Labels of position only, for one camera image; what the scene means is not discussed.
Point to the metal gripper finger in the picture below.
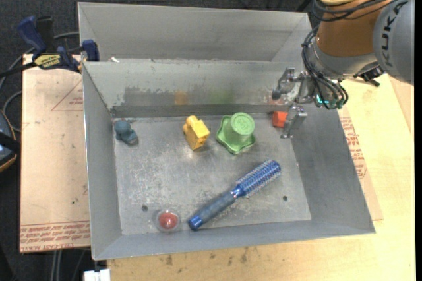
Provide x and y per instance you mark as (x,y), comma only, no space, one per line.
(286,81)
(294,123)

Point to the blue round hairbrush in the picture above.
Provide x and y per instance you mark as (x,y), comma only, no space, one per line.
(230,194)

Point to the yellow toy block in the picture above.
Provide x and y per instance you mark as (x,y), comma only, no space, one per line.
(197,134)

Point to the red ball in clear dome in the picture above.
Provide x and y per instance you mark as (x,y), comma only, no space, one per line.
(167,221)

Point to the orange-red block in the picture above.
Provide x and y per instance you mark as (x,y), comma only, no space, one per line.
(279,119)

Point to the grey metal bin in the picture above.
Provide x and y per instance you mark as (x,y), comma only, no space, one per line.
(204,180)

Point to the brown cardboard board red print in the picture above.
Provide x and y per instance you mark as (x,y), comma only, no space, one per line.
(52,154)

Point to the green star-shaped cup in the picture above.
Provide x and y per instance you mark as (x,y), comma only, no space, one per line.
(239,134)

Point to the blue-grey toy animal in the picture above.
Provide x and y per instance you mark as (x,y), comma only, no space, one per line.
(125,133)

